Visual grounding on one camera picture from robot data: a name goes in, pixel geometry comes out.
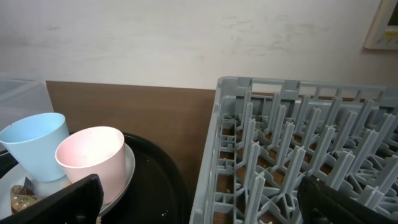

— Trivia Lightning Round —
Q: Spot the light blue plastic cup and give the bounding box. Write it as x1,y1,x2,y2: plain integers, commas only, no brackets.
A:
1,113,70,182

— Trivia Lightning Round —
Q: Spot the grey dishwasher rack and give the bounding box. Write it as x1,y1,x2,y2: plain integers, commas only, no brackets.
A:
190,77,397,223

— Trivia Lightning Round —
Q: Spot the round black tray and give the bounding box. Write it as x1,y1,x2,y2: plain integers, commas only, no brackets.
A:
0,132,191,224

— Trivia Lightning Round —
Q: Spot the wall control panel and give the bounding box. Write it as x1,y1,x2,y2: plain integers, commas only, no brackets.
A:
364,0,397,50

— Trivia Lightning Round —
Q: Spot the gold snack wrapper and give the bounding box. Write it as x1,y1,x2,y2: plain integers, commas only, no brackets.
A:
10,177,40,215

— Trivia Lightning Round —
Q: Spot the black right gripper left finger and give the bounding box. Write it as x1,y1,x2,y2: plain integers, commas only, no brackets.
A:
1,174,104,224

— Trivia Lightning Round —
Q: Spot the clear plastic waste bin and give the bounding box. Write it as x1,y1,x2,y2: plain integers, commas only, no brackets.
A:
1,78,53,130

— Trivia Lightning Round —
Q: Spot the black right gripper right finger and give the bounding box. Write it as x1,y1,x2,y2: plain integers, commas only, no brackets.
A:
297,177,397,224

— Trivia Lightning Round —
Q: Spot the pink plastic cup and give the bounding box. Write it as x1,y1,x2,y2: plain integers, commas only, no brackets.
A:
55,126,126,204

